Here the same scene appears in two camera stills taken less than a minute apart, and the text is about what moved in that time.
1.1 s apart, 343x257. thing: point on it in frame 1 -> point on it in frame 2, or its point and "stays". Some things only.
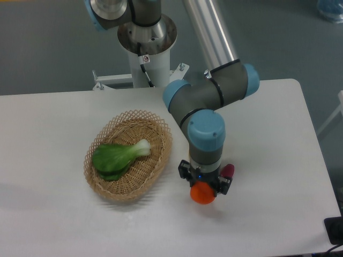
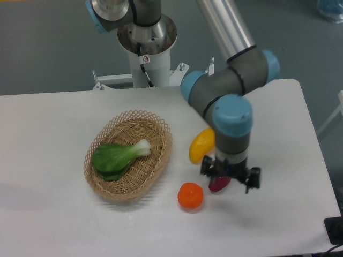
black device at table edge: [334, 227] stays
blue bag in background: [332, 9] stays
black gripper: [192, 175] -> [217, 167]
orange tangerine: [202, 193] -> [190, 195]
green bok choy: [111, 161] stays
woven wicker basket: [127, 155] stays
